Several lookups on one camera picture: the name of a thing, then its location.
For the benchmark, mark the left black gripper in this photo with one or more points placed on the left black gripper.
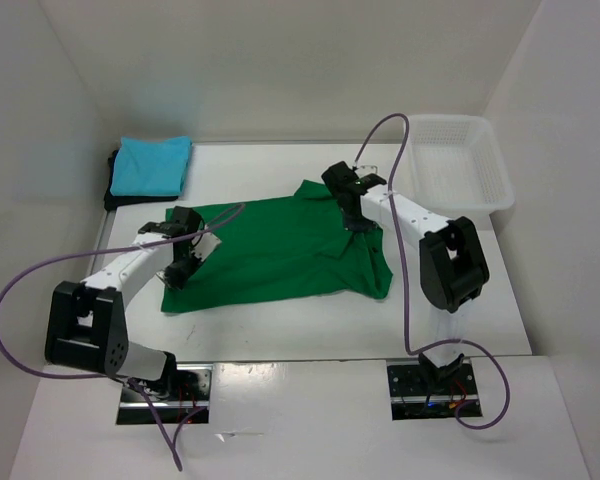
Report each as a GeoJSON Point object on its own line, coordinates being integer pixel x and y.
{"type": "Point", "coordinates": [178, 280]}

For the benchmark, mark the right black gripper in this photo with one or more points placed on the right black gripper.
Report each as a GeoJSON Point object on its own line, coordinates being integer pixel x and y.
{"type": "Point", "coordinates": [358, 225]}

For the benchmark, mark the light blue t-shirt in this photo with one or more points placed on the light blue t-shirt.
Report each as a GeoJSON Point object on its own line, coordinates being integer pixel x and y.
{"type": "Point", "coordinates": [151, 168]}

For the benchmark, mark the black t-shirt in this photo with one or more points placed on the black t-shirt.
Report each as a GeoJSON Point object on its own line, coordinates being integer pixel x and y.
{"type": "Point", "coordinates": [113, 202]}

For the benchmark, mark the green t-shirt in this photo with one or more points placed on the green t-shirt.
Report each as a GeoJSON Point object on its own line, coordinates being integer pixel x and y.
{"type": "Point", "coordinates": [285, 248]}

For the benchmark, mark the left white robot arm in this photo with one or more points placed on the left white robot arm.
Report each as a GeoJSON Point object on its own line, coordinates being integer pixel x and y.
{"type": "Point", "coordinates": [87, 326]}

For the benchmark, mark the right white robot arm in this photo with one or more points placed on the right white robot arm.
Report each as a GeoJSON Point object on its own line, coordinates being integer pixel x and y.
{"type": "Point", "coordinates": [452, 265]}

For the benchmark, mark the white plastic basket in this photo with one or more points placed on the white plastic basket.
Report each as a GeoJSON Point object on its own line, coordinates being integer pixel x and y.
{"type": "Point", "coordinates": [457, 166]}

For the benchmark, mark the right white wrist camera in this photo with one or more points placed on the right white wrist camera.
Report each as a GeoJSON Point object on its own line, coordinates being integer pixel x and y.
{"type": "Point", "coordinates": [367, 169]}

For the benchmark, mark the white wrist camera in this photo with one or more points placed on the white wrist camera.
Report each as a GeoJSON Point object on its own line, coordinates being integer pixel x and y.
{"type": "Point", "coordinates": [205, 246]}
{"type": "Point", "coordinates": [367, 169]}

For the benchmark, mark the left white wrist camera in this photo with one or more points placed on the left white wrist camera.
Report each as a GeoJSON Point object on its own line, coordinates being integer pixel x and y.
{"type": "Point", "coordinates": [205, 246]}

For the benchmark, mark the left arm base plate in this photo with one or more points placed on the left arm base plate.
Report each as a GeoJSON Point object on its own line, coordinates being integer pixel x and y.
{"type": "Point", "coordinates": [187, 398]}

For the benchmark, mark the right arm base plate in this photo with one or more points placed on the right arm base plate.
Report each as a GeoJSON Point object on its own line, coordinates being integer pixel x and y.
{"type": "Point", "coordinates": [411, 398]}

